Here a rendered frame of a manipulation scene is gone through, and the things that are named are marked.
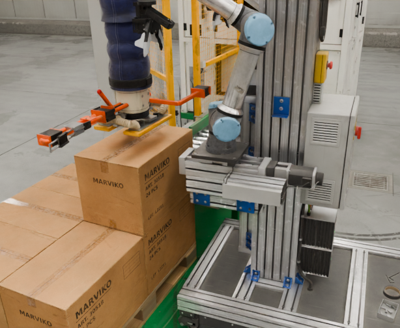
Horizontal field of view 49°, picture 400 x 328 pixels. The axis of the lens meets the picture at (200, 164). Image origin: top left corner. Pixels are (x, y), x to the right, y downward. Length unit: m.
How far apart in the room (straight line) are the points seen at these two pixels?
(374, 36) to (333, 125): 9.14
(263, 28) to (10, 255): 1.62
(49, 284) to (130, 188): 0.58
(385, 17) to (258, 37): 9.51
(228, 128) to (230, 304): 0.98
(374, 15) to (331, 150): 9.24
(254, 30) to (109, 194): 1.14
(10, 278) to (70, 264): 0.27
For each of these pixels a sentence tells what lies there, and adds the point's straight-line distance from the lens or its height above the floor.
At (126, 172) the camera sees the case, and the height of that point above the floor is 0.91.
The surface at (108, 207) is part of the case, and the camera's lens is 2.42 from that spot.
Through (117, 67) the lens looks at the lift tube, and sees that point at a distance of 2.30.
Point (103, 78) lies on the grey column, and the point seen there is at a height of 0.98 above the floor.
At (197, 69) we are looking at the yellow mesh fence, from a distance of 4.01.
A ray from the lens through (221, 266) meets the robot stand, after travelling 2.70.
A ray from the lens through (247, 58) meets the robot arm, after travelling 1.83.
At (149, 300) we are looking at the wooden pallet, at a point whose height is 0.11.
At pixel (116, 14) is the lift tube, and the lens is 2.25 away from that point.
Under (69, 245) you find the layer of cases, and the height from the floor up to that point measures 0.54.
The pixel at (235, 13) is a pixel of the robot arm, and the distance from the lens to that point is 1.93.
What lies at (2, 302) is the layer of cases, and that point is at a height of 0.43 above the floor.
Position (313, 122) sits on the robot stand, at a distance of 2.06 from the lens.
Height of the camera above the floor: 1.85
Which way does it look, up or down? 24 degrees down
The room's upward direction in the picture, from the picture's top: 1 degrees counter-clockwise
